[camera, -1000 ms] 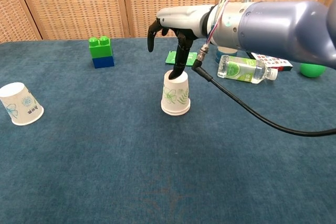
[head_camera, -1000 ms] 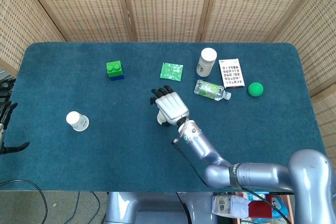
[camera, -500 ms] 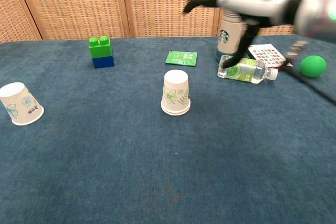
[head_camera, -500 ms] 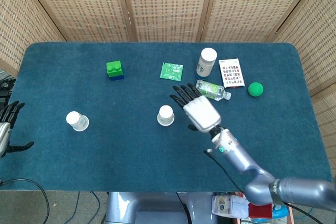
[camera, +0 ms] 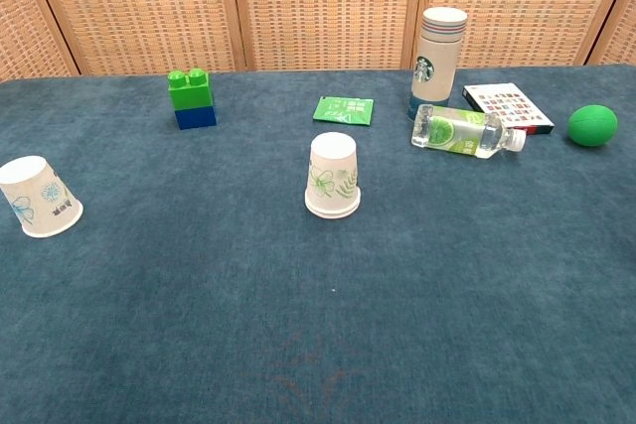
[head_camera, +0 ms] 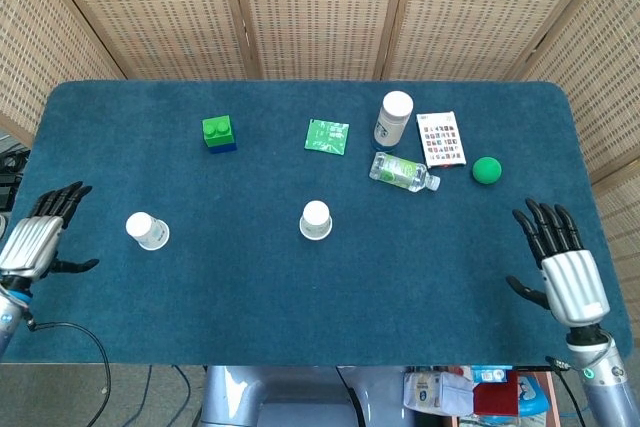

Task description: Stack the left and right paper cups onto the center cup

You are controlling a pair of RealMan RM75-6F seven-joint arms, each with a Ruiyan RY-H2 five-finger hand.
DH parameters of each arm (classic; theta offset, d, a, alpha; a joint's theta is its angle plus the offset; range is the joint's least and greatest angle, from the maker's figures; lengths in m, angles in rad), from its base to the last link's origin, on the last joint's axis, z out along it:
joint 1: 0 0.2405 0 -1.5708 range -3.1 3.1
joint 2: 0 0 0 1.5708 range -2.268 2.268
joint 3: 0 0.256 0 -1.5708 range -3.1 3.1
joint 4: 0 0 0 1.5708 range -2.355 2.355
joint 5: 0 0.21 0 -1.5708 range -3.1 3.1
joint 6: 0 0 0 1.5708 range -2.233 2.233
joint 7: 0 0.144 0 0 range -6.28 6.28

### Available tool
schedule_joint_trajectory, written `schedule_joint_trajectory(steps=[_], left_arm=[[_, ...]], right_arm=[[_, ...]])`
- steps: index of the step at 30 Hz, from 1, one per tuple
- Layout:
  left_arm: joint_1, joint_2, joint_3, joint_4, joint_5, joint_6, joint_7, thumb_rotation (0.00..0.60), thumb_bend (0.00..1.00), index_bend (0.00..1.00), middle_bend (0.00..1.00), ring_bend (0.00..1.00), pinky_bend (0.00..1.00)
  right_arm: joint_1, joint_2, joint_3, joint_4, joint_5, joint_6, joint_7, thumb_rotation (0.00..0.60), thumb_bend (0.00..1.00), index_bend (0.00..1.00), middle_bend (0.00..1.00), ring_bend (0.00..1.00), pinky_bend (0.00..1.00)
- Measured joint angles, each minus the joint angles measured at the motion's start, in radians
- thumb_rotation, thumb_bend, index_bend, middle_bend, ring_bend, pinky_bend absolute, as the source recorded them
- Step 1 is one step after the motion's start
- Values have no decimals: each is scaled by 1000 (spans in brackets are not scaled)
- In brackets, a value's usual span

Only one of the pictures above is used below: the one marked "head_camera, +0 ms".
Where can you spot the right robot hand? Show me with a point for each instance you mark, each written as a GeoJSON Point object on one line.
{"type": "Point", "coordinates": [575, 287]}

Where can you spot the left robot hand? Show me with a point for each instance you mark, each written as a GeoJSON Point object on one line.
{"type": "Point", "coordinates": [30, 244]}

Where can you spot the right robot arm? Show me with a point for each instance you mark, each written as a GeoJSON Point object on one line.
{"type": "Point", "coordinates": [607, 382]}

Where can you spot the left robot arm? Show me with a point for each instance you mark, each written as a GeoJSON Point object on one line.
{"type": "Point", "coordinates": [7, 317]}

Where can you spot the black machine part with cables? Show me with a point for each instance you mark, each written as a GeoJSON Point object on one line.
{"type": "Point", "coordinates": [10, 177]}

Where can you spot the paper cup blue flower print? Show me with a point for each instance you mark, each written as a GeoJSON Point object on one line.
{"type": "Point", "coordinates": [147, 232]}

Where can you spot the paper cup blue green flowers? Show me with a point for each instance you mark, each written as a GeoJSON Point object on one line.
{"type": "Point", "coordinates": [316, 221]}

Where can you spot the blue white small box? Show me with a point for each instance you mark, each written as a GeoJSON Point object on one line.
{"type": "Point", "coordinates": [487, 375]}

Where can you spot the red box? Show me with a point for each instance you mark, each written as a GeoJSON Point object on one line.
{"type": "Point", "coordinates": [495, 399]}

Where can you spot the green ball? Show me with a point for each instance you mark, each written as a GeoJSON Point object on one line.
{"type": "Point", "coordinates": [487, 170]}

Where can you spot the white tissue pack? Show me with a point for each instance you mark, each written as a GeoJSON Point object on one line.
{"type": "Point", "coordinates": [435, 394]}

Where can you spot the white card with pictures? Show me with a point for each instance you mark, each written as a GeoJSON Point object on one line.
{"type": "Point", "coordinates": [442, 139]}

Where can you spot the clear lime label water bottle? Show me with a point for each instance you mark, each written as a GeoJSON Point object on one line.
{"type": "Point", "coordinates": [397, 170]}

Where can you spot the blue toy brick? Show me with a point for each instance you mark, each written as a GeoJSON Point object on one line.
{"type": "Point", "coordinates": [222, 149]}

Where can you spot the green toy brick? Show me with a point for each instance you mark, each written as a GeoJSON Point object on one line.
{"type": "Point", "coordinates": [218, 130]}

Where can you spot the blue carpet table cloth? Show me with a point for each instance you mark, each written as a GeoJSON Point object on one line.
{"type": "Point", "coordinates": [250, 297]}

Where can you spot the white pill bottle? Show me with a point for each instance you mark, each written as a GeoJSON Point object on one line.
{"type": "Point", "coordinates": [392, 119]}

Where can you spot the green foil packet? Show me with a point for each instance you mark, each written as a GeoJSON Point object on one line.
{"type": "Point", "coordinates": [326, 137]}

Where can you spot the grey robot torso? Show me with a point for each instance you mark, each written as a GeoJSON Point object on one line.
{"type": "Point", "coordinates": [280, 397]}

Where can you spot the woven rattan folding screen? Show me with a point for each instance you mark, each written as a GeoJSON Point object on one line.
{"type": "Point", "coordinates": [320, 7]}

